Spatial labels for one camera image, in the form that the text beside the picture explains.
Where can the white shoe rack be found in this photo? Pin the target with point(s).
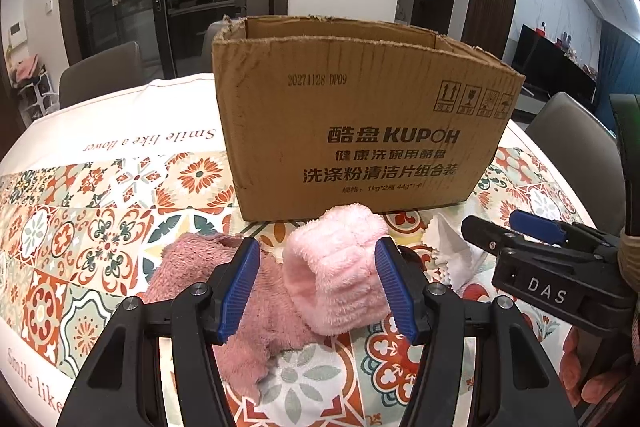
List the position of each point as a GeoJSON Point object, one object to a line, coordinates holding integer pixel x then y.
{"type": "Point", "coordinates": [35, 97]}

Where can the blue curtain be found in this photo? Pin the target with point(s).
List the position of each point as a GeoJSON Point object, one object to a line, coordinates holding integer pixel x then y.
{"type": "Point", "coordinates": [617, 62]}

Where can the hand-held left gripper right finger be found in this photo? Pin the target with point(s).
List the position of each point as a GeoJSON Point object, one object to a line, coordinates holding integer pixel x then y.
{"type": "Point", "coordinates": [397, 292]}

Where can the person's right hand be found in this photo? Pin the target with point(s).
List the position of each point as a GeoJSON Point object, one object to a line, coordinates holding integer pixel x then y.
{"type": "Point", "coordinates": [600, 387]}

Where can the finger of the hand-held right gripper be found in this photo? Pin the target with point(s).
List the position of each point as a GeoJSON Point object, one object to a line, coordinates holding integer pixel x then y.
{"type": "Point", "coordinates": [477, 229]}
{"type": "Point", "coordinates": [537, 224]}

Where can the dusty pink towel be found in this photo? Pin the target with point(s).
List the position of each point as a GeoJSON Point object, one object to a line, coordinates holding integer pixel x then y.
{"type": "Point", "coordinates": [175, 267]}

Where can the grey dining chair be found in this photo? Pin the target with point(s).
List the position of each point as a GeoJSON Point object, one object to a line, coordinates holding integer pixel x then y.
{"type": "Point", "coordinates": [100, 72]}
{"type": "Point", "coordinates": [570, 127]}
{"type": "Point", "coordinates": [215, 37]}

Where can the pink cloth on rack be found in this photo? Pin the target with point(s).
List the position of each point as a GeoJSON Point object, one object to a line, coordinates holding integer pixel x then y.
{"type": "Point", "coordinates": [27, 67]}

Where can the brown cardboard box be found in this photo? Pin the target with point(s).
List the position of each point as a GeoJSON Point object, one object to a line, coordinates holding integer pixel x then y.
{"type": "Point", "coordinates": [350, 117]}

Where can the white tablecloth with tile pattern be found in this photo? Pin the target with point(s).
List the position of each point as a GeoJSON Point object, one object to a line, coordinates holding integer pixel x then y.
{"type": "Point", "coordinates": [100, 217]}

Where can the white intercom panel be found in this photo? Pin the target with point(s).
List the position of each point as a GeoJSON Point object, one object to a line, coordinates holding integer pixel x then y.
{"type": "Point", "coordinates": [17, 34]}

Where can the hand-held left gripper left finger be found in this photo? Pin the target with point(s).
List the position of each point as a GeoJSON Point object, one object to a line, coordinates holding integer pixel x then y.
{"type": "Point", "coordinates": [240, 292]}

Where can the light pink fluffy headband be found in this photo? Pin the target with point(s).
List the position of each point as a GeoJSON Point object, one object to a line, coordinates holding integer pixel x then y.
{"type": "Point", "coordinates": [330, 267]}

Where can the white zigzag-edged cloth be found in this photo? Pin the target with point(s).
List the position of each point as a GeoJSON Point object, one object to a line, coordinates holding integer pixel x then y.
{"type": "Point", "coordinates": [450, 252]}

